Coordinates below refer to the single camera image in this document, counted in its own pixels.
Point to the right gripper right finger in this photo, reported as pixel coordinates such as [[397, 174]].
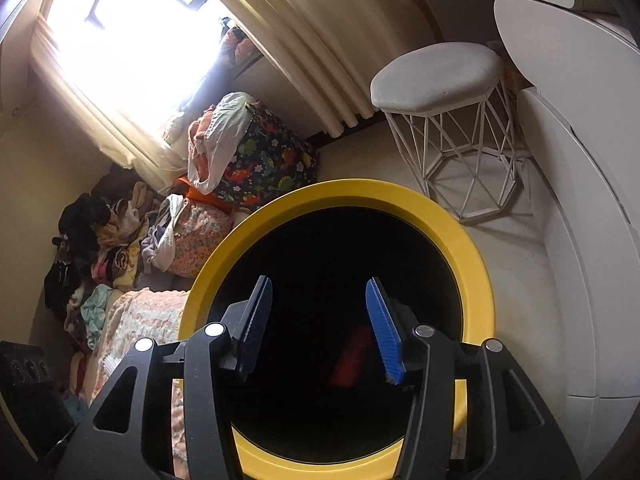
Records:
[[475, 413]]

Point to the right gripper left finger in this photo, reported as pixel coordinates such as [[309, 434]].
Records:
[[126, 433]]

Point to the yellow rimmed trash bin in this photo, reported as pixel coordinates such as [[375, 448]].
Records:
[[318, 405]]

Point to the orange white patterned blanket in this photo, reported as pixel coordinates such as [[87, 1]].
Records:
[[128, 318]]

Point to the light blue garment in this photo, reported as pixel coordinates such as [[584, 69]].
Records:
[[93, 312]]

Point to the pile of clothes on bed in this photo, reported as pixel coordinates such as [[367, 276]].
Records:
[[98, 242]]

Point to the floral pink fabric bag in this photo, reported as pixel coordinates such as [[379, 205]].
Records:
[[183, 235]]

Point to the orange bag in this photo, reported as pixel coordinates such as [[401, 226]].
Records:
[[184, 187]]

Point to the cream curtain left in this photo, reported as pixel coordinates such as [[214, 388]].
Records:
[[112, 133]]

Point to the cream curtain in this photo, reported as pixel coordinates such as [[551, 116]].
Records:
[[329, 50], [112, 133]]

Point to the dinosaur print laundry basket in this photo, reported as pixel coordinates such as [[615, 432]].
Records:
[[270, 161]]

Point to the white garment in basket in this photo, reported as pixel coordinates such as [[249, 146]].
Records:
[[214, 137]]

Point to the white vanity desk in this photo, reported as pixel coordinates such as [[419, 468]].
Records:
[[580, 120]]

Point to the clothes on window sill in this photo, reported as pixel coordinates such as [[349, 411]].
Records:
[[235, 52]]

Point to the cream curtain right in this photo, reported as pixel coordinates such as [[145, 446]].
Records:
[[329, 50]]

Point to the white wire frame stool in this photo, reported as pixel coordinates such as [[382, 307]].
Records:
[[449, 116]]

